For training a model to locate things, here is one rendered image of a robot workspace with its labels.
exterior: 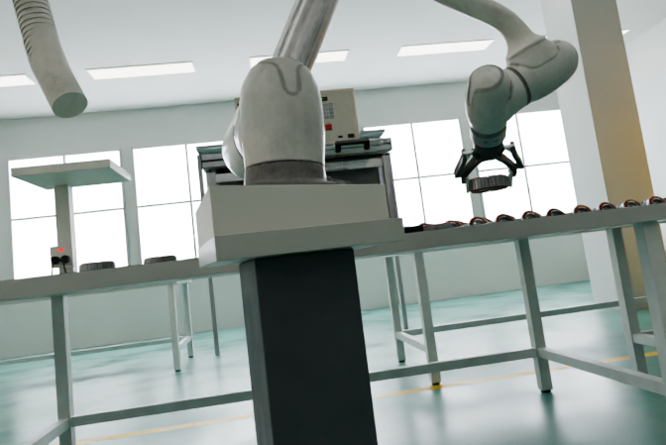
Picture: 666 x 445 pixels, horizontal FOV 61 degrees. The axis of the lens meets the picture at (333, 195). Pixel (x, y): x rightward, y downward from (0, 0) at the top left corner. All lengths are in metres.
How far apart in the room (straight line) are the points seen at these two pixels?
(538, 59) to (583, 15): 4.51
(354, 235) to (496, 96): 0.53
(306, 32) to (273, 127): 0.40
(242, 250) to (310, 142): 0.26
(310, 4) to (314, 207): 0.62
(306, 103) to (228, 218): 0.28
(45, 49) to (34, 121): 6.15
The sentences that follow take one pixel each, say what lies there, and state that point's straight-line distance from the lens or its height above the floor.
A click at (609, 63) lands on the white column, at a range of 5.84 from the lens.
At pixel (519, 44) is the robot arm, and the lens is 1.41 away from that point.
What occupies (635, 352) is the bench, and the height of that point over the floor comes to 0.12.
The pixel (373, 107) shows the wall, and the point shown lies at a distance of 8.77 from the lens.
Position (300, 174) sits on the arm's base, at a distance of 1.01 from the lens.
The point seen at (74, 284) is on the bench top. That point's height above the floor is 0.71.
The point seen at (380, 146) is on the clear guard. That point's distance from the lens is 1.81.
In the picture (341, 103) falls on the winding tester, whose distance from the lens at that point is 2.09.
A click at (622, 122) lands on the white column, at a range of 5.73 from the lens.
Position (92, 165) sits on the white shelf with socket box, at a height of 1.19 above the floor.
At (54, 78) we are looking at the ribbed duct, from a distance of 2.93.
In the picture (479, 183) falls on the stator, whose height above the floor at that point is 0.85.
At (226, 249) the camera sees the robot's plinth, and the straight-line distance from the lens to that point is 0.88.
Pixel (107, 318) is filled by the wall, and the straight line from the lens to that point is 8.57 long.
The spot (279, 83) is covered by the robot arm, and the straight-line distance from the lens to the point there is 1.05.
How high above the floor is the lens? 0.68
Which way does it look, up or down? 7 degrees up
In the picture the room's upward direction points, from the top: 7 degrees counter-clockwise
